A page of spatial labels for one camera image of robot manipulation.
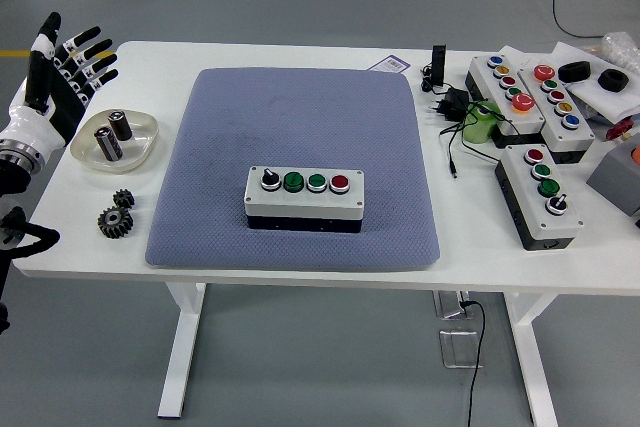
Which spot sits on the white and black robot left hand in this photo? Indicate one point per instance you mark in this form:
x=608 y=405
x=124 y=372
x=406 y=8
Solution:
x=40 y=122

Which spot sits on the grey four-button control box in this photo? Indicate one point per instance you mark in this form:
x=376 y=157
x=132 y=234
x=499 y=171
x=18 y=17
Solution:
x=305 y=207

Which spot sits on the grey box with orange button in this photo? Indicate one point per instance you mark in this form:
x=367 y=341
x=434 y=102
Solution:
x=612 y=172

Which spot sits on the red mushroom button part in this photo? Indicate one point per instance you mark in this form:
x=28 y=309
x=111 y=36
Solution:
x=617 y=131

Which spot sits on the brown cylinder with silver cap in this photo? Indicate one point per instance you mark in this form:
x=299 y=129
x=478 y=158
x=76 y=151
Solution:
x=109 y=147
x=121 y=127

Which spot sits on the cream shallow dish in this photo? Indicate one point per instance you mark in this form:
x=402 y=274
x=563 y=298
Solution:
x=142 y=127

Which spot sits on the small black gear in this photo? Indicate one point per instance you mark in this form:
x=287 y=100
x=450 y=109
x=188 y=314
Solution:
x=119 y=194

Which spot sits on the large black gear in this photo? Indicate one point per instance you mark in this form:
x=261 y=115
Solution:
x=107 y=229

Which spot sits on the white table leg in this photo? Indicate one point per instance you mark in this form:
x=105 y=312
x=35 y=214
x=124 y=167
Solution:
x=537 y=372
x=182 y=347

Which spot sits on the blue-grey padded mat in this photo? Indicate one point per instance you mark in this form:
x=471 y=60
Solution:
x=340 y=122

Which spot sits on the purple-edged label card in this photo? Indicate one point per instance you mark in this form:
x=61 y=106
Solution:
x=392 y=64

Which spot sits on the black upright small device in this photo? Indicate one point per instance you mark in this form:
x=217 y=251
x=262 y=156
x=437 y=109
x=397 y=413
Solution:
x=438 y=64

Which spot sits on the black power adapter plug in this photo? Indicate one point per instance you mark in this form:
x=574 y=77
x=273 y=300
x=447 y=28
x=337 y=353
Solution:
x=457 y=99

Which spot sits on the green plastic cup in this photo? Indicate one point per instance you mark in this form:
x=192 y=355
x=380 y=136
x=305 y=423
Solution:
x=475 y=132

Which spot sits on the clear plastic floor cover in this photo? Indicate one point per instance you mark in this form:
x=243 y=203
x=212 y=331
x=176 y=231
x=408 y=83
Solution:
x=457 y=349

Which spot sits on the white flat board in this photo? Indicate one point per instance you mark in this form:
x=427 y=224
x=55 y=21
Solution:
x=600 y=102

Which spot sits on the clear plastic bag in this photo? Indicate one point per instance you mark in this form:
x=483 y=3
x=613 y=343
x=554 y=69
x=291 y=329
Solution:
x=622 y=47

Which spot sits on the grey box with selector switch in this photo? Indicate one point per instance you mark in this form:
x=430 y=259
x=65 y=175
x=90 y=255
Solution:
x=555 y=227

